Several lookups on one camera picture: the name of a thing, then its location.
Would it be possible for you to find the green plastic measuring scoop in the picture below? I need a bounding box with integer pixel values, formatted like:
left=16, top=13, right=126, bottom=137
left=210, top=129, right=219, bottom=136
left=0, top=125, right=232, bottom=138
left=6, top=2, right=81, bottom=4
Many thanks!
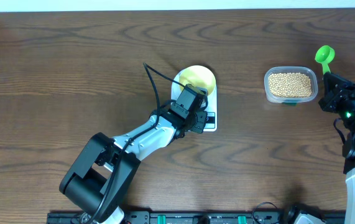
left=315, top=45, right=335, bottom=74

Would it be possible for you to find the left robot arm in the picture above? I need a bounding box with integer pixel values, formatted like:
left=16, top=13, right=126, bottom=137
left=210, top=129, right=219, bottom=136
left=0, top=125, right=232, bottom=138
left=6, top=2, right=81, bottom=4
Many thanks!
left=59, top=107, right=216, bottom=223

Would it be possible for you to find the yellow plastic bowl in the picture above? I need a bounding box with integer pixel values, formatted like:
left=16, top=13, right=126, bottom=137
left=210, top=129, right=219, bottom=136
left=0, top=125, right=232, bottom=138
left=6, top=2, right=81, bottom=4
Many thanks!
left=178, top=65, right=216, bottom=95

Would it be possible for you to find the clear plastic bean container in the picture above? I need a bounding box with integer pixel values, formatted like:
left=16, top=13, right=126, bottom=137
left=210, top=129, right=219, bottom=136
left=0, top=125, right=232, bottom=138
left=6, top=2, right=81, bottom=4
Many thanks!
left=264, top=67, right=318, bottom=103

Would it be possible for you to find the white digital kitchen scale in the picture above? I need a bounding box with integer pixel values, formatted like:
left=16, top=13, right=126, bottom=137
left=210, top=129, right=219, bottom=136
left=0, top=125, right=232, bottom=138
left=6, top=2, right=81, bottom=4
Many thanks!
left=173, top=69, right=218, bottom=132

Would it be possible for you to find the pile of dried soybeans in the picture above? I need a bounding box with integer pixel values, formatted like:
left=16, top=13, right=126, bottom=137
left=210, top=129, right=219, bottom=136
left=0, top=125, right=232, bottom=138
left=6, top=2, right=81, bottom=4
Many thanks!
left=267, top=73, right=312, bottom=98

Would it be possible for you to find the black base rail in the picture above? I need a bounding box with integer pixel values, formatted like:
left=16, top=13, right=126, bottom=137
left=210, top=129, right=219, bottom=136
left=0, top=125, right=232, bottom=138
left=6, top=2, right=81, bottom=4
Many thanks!
left=46, top=202, right=348, bottom=224

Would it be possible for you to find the green tape label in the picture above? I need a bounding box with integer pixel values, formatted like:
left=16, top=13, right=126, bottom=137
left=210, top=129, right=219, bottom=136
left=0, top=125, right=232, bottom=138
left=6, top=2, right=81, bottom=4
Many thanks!
left=282, top=102, right=297, bottom=106

